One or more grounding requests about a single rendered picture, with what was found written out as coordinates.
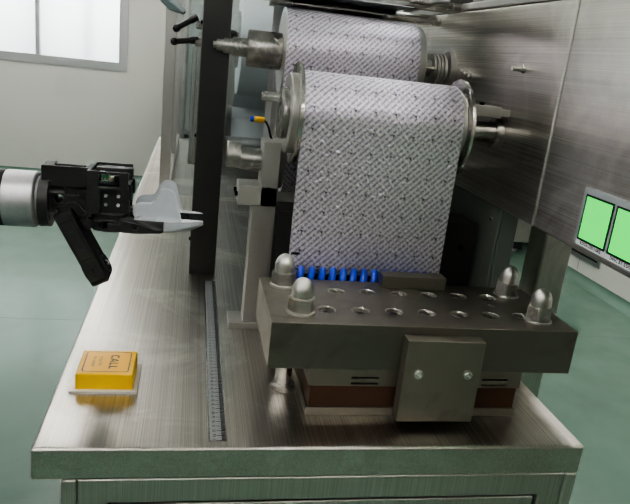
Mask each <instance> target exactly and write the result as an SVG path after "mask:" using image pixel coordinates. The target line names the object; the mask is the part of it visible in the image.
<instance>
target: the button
mask: <svg viewBox="0 0 630 504"><path fill-rule="evenodd" d="M136 368H137V352H136V351H99V350H85V351H84V353H83V355H82V358H81V361H80V363H79V366H78V369H77V372H76V374H75V389H100V390H132V389H133V384H134V379H135V374H136Z"/></svg>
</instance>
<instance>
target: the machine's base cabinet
mask: <svg viewBox="0 0 630 504"><path fill-rule="evenodd" d="M575 479H576V472H554V473H481V474H408V475H334V476H261V477H188V478H114V479H61V504H569V502H570V498H571V494H572V491H573V487H574V483H575Z"/></svg>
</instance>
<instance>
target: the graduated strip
mask: <svg viewBox="0 0 630 504"><path fill-rule="evenodd" d="M204 305H205V340H206V375H207V410H208V442H228V438H227V425H226V412H225V399H224V386H223V373H222V360H221V347H220V334H219V322H218V309H217V296H216V283H215V281H211V280H204Z"/></svg>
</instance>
